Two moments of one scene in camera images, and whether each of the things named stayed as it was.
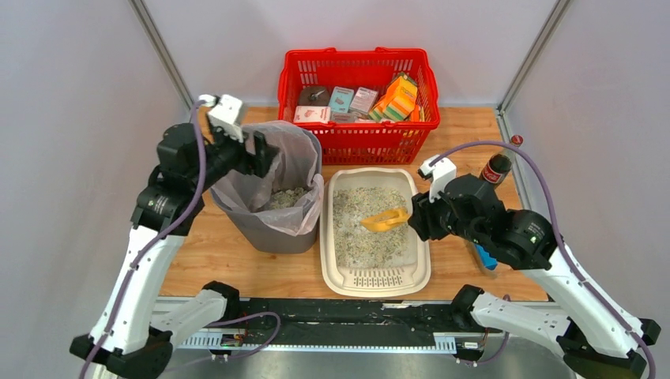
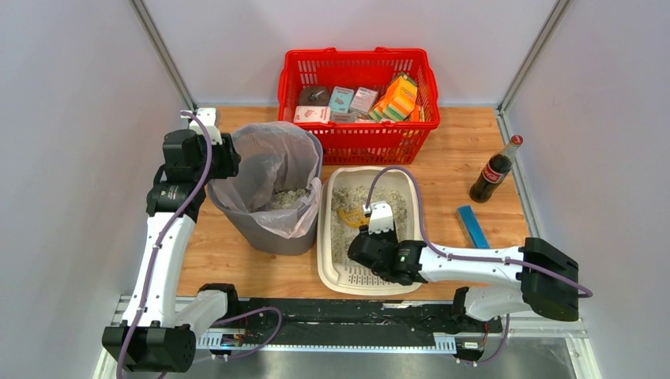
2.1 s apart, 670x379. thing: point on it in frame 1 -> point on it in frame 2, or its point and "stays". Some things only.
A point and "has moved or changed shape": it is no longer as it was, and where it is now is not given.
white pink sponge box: [312, 114] stays
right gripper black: [428, 219] -> [363, 249]
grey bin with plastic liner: [291, 198] stays
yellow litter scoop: [385, 221] has moved or changed shape
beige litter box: [357, 260] stays
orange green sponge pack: [397, 102] stays
